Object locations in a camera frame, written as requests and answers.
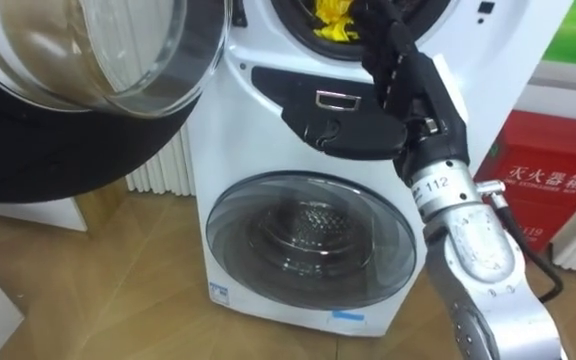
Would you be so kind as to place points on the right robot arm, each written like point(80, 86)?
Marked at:
point(483, 260)

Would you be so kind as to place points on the yellow cloth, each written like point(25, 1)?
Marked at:
point(335, 20)

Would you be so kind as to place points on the red fire extinguisher box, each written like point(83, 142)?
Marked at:
point(548, 175)

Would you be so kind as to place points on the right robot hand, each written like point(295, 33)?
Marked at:
point(408, 85)

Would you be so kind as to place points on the open round washing machine door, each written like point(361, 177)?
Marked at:
point(68, 100)

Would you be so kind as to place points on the white stacked washing machines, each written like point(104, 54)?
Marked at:
point(288, 200)

